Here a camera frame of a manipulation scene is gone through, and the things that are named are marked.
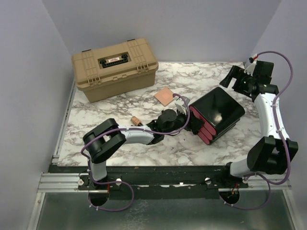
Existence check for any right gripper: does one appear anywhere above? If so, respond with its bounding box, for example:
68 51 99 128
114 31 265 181
220 65 256 97

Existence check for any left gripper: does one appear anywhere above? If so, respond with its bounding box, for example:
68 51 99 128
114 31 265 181
164 106 204 136

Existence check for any black makeup drawer organizer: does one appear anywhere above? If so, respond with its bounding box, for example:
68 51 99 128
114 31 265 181
189 87 245 143

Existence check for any pink top drawer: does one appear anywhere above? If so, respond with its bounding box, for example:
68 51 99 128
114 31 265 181
189 106 217 145

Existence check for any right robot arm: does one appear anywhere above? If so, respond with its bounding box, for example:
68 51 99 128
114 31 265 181
220 60 298 187

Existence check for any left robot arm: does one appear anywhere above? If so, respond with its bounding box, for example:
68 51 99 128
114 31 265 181
81 109 204 189

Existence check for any square copper compact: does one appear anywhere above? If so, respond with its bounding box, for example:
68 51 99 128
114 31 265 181
154 87 174 106

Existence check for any tan plastic toolbox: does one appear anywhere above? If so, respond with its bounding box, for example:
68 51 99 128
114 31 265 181
71 38 159 103

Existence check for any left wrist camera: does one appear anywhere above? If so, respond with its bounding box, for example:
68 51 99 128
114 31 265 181
175 96 190 115

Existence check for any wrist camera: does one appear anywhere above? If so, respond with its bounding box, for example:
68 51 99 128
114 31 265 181
175 96 190 115
244 56 258 76

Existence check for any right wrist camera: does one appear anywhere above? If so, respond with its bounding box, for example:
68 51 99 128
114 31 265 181
244 56 258 76

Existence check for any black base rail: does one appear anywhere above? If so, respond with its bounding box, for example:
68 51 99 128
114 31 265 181
48 165 248 200

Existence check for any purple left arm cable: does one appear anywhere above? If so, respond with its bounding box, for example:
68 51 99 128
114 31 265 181
80 93 191 212

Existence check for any aluminium extrusion frame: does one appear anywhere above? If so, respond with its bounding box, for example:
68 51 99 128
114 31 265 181
27 85 101 230

